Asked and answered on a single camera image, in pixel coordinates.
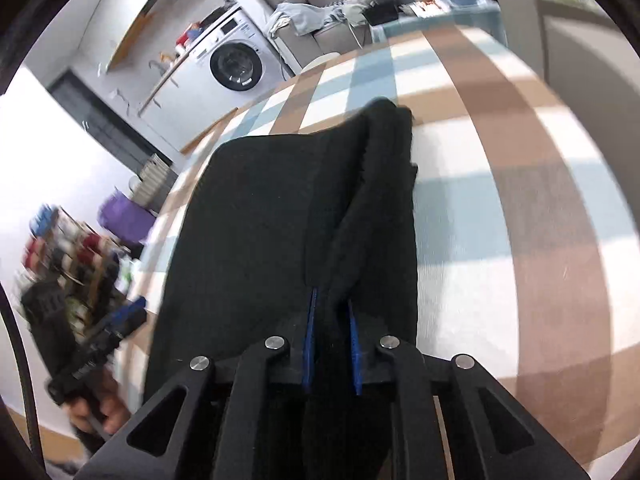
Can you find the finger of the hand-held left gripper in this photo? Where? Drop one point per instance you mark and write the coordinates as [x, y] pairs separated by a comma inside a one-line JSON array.
[[127, 315]]

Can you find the person's left hand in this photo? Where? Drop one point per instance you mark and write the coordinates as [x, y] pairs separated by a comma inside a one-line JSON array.
[[107, 407]]

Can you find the checkered ironing board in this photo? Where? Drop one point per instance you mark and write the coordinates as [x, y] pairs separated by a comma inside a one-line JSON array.
[[500, 185]]

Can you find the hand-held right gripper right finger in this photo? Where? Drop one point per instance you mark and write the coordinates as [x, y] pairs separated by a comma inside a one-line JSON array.
[[355, 355]]

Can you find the grey sofa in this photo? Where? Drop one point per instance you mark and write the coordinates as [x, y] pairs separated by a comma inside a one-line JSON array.
[[335, 35]]

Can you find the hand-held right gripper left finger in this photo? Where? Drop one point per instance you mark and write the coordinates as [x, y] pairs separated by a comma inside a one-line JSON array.
[[310, 345]]

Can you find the white washing machine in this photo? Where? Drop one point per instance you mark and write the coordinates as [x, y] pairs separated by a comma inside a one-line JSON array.
[[235, 62]]

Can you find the white kitchen counter cabinet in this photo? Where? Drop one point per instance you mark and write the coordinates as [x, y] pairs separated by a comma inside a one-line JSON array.
[[175, 100]]

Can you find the plate of snacks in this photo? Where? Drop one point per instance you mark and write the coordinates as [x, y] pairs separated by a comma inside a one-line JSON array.
[[430, 5]]

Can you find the small checkered cloth table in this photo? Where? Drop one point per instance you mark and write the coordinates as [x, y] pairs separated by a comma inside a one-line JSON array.
[[445, 20]]

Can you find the white wall cabinet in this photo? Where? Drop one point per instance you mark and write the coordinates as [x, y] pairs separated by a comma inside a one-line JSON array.
[[160, 5]]

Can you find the cluttered storage rack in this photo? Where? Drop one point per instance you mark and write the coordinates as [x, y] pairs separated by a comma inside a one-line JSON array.
[[60, 250]]

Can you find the black knit garment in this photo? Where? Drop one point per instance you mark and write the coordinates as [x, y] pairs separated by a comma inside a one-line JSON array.
[[260, 220]]

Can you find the grey upholstered ottoman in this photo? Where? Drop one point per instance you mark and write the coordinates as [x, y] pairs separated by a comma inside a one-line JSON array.
[[580, 45]]

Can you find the small black tray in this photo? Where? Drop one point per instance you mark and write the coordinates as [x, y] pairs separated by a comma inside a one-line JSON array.
[[380, 14]]

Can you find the dark grey door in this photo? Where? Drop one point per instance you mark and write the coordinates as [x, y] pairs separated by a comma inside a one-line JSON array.
[[107, 120]]

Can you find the stack of grey baskets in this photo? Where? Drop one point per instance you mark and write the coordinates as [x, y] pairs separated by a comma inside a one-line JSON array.
[[152, 180]]

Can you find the purple bag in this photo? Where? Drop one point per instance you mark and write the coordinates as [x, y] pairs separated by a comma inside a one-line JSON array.
[[125, 217]]

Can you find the light blue clothing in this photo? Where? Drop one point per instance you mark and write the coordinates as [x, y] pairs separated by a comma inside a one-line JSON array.
[[305, 17]]

